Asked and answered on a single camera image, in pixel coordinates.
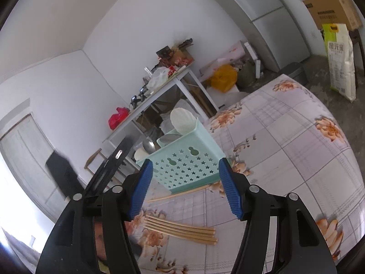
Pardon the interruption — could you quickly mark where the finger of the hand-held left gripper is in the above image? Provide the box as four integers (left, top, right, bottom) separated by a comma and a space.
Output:
84, 136, 134, 197

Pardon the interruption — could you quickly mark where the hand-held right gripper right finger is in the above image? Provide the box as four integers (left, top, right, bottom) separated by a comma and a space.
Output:
218, 158, 337, 274

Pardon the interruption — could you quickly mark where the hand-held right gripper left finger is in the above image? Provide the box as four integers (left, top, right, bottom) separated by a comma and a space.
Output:
36, 158, 154, 274

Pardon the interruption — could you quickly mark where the metal ladle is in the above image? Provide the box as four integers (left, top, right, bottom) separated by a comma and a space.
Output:
143, 137, 157, 153

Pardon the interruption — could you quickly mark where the mint green utensil holder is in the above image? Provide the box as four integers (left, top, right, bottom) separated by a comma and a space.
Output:
135, 117, 229, 195

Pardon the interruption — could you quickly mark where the large metal spoon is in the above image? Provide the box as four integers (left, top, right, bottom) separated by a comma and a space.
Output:
157, 133, 179, 147

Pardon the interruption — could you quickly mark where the wooden chair with dark seat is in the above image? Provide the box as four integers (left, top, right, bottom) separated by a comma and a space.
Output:
83, 148, 103, 174

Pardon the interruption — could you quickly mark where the white door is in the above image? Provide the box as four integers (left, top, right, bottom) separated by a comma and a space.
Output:
0, 114, 72, 223

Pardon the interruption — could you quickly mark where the red plastic bag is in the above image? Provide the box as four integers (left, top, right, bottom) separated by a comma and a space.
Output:
108, 107, 130, 130

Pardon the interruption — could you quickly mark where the white sack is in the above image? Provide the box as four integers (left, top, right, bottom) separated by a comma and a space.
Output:
160, 99, 190, 129

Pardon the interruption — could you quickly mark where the clear plastic bag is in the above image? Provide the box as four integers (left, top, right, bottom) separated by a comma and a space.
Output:
147, 66, 171, 90

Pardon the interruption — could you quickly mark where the white side table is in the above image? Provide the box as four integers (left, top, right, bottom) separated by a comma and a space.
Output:
103, 64, 220, 174

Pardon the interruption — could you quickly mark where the yellow bag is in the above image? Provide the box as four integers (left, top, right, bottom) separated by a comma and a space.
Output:
209, 64, 238, 92

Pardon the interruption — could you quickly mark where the dark green bag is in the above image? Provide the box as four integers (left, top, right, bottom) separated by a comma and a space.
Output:
237, 60, 257, 89

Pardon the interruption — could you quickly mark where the dark brown box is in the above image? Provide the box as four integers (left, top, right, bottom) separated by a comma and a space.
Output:
156, 46, 174, 60

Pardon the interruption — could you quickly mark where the white foam board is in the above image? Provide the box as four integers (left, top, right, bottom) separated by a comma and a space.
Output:
244, 42, 264, 79

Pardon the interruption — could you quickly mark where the white and green rice bag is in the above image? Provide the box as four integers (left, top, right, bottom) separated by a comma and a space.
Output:
322, 23, 357, 102

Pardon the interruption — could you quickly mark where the grey refrigerator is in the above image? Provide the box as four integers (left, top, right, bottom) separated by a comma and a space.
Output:
202, 0, 311, 73

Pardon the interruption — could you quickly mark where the large cardboard box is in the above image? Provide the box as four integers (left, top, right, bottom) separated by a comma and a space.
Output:
302, 0, 363, 31

